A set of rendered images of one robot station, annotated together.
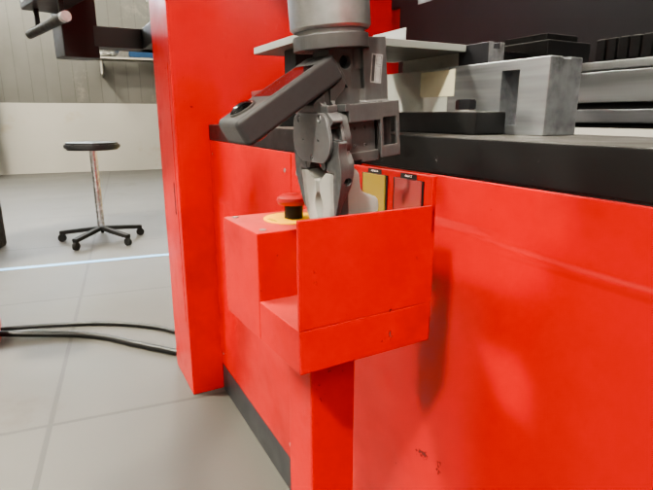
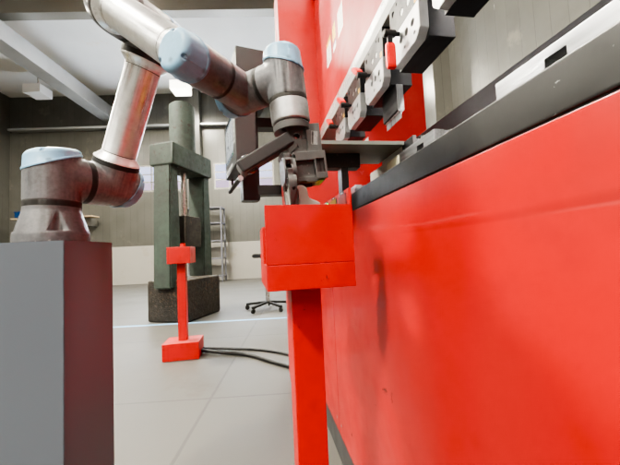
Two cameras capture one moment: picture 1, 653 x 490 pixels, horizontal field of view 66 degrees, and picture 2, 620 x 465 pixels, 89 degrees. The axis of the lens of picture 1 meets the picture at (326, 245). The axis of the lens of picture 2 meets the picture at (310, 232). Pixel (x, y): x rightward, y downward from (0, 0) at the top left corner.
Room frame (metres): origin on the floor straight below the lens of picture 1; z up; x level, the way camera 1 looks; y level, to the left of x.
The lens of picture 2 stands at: (-0.06, -0.22, 0.73)
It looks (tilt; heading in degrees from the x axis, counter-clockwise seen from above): 3 degrees up; 19
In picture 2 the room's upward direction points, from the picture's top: 3 degrees counter-clockwise
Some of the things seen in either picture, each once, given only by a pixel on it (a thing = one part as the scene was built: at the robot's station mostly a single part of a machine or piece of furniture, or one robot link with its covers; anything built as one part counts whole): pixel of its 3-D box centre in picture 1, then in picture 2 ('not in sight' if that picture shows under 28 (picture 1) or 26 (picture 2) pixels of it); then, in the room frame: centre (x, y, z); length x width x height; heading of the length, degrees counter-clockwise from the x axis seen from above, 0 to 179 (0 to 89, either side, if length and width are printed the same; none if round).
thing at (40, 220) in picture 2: not in sight; (53, 222); (0.47, 0.61, 0.82); 0.15 x 0.15 x 0.10
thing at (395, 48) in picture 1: (357, 50); (346, 153); (0.81, -0.05, 1.00); 0.26 x 0.18 x 0.01; 118
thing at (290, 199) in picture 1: (293, 208); not in sight; (0.60, 0.04, 0.79); 0.04 x 0.04 x 0.04
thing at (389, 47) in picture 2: not in sight; (392, 49); (0.71, -0.19, 1.20); 0.04 x 0.02 x 0.10; 118
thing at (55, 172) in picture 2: not in sight; (56, 175); (0.47, 0.61, 0.94); 0.13 x 0.12 x 0.14; 171
